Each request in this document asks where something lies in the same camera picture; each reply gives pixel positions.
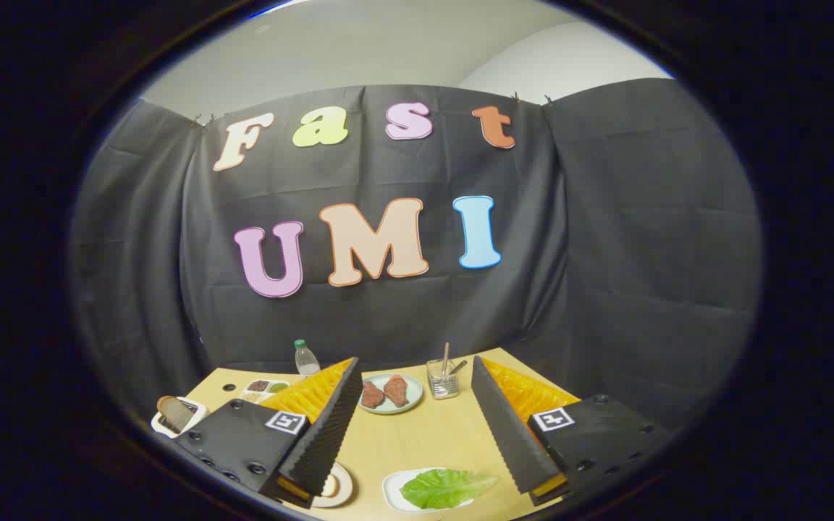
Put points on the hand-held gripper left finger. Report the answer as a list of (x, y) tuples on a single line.
[(330, 434)]

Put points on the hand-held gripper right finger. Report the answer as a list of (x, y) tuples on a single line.
[(500, 427)]

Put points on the green lettuce leaf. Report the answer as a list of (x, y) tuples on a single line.
[(446, 488)]

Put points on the brown crust toast slice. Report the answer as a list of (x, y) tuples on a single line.
[(174, 412)]

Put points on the white round plate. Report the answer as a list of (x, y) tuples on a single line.
[(346, 485)]

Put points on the brown meat piece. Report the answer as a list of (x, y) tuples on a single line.
[(396, 391), (372, 394)]

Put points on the clear utensil holder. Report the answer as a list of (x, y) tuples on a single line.
[(443, 387)]

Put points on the clear plastic water bottle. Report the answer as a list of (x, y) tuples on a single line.
[(306, 359)]

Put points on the white divided seasoning dish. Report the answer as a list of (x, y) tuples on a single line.
[(265, 389)]

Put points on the white square plate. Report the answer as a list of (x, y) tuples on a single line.
[(390, 488)]

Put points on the wooden stick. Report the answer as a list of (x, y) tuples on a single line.
[(445, 358)]

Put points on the light blue round plate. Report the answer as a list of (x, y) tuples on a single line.
[(417, 394)]

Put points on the cream toaster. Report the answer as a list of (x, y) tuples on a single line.
[(196, 418)]

